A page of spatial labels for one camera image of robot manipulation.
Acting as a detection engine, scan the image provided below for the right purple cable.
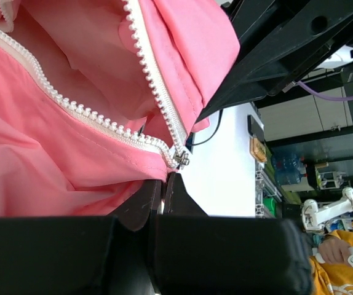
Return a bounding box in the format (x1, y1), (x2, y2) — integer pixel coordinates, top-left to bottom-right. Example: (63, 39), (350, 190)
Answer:
(296, 80), (353, 101)

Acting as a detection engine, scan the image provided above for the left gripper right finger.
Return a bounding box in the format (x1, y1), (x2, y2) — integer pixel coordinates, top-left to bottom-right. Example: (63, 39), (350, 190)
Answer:
(151, 173), (313, 294)

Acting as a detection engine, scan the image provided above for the person in yellow shirt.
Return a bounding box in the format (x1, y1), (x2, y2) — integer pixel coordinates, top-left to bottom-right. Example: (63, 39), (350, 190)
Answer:
(309, 230), (353, 294)

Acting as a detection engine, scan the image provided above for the pink zip-up jacket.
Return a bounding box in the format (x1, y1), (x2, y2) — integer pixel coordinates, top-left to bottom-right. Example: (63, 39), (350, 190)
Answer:
(0, 0), (240, 217)

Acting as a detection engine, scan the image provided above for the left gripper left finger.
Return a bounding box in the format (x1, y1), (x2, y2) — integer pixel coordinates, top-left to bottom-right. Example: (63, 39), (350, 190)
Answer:
(0, 181), (162, 294)

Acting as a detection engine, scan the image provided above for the black shelf frame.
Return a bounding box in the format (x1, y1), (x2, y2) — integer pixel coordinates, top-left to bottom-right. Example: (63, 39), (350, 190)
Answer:
(247, 45), (353, 216)

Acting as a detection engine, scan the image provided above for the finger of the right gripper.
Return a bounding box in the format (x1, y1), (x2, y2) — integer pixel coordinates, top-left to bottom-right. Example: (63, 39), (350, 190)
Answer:
(199, 0), (353, 120)

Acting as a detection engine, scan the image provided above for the water bottles pack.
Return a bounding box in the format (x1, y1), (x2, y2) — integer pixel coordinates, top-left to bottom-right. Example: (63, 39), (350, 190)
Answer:
(271, 154), (305, 186)

